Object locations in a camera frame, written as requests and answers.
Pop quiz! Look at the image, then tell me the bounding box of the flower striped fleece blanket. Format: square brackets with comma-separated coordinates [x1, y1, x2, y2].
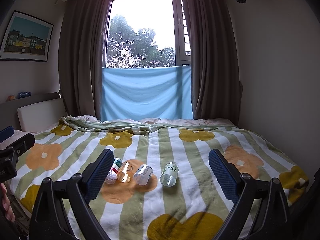
[6, 116, 309, 239]

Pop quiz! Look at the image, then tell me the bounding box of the brown curtain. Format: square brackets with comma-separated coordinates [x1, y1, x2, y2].
[58, 0, 112, 119]
[183, 0, 241, 125]

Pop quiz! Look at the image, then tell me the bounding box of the light blue hanging cloth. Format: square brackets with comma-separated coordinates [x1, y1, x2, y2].
[100, 66, 193, 121]

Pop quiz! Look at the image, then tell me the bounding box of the left brown curtain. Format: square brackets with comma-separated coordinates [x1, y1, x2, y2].
[58, 0, 112, 119]

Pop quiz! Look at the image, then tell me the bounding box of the framed city picture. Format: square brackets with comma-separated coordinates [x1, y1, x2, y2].
[1, 10, 54, 62]

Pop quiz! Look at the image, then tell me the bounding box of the red green white labelled bottle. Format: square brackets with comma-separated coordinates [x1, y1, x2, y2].
[110, 157, 123, 174]

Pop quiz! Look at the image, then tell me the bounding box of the person's left hand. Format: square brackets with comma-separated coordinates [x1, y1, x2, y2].
[1, 183, 15, 223]

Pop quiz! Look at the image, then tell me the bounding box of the right brown curtain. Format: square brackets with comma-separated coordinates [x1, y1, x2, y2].
[183, 0, 241, 125]

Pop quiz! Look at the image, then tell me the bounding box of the small orange figurine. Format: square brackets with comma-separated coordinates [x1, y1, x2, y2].
[6, 95, 16, 102]

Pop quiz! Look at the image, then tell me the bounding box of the white framed window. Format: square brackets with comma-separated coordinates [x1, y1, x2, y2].
[106, 0, 191, 69]

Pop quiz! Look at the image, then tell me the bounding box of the green labelled clear bottle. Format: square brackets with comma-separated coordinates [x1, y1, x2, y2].
[159, 161, 179, 187]

